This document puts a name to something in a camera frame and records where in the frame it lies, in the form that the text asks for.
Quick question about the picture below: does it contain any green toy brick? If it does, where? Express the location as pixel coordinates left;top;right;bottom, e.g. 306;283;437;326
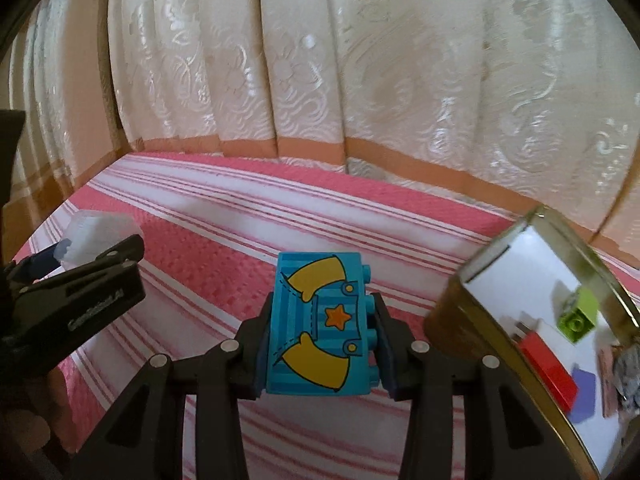
556;285;600;344

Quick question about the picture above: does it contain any pink striped bedspread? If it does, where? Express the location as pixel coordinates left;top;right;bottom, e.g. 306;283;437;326
18;154;514;479

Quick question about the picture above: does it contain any white cork-sided box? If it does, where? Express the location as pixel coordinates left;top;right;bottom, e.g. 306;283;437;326
499;311;539;342

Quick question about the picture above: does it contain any blue patterned toy block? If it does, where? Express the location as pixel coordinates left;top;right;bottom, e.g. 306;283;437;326
266;252;380;396

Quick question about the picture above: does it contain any gold metal tin box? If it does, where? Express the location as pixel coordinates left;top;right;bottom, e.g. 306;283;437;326
424;206;639;479

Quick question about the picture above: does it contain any red toy brick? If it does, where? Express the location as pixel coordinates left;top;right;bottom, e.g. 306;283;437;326
518;332;578;414

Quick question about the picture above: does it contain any cream floral curtain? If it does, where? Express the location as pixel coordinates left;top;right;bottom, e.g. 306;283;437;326
1;0;639;265

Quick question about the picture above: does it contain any white paper tin liner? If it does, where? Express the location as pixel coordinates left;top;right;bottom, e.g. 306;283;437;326
460;218;626;476

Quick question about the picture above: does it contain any black glossy bundle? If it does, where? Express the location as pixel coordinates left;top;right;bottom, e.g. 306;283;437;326
613;344;639;411

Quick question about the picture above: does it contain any purple cube block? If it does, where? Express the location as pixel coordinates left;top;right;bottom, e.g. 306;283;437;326
568;366;597;425

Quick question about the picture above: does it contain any copper embossed tin lid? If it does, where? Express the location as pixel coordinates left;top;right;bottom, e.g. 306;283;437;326
598;344;622;418

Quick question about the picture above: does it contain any white translucent plastic box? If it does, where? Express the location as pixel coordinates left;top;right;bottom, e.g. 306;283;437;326
53;210;143;270

